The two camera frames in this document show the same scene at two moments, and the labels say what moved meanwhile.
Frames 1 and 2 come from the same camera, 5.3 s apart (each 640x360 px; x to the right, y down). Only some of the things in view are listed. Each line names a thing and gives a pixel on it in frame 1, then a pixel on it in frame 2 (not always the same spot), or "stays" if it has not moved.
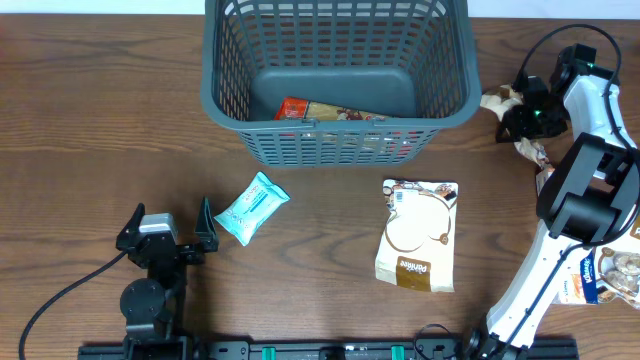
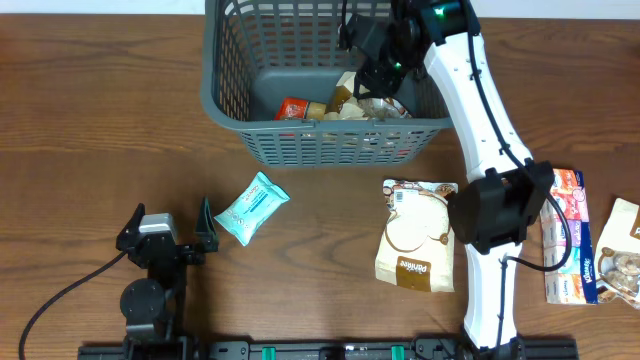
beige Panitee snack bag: (417, 248) stays
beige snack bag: (498, 101) to (343, 103)
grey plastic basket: (414, 61) stays
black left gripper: (196, 253) stays
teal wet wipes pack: (253, 209) stays
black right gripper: (517, 121) to (380, 82)
